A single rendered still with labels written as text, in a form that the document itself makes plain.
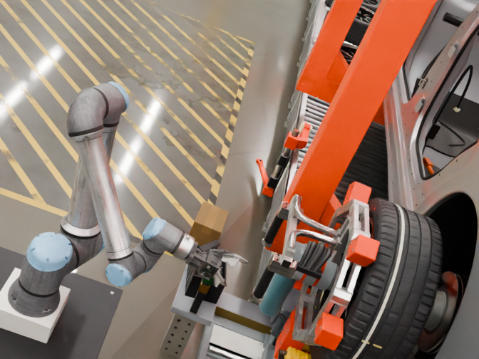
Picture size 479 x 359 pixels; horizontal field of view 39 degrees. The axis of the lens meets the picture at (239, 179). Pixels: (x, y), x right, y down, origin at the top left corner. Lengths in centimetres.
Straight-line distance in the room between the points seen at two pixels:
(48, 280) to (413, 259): 126
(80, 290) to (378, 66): 149
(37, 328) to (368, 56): 159
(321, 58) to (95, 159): 272
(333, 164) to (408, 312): 80
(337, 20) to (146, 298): 227
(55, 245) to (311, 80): 270
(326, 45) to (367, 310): 270
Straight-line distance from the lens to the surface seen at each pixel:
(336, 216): 270
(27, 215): 367
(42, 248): 250
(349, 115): 276
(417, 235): 242
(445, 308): 266
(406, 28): 264
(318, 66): 474
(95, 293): 290
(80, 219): 256
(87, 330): 276
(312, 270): 232
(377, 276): 229
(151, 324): 329
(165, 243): 239
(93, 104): 226
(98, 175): 227
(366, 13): 765
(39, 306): 261
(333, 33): 466
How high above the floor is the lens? 230
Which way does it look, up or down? 30 degrees down
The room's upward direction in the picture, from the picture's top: 24 degrees clockwise
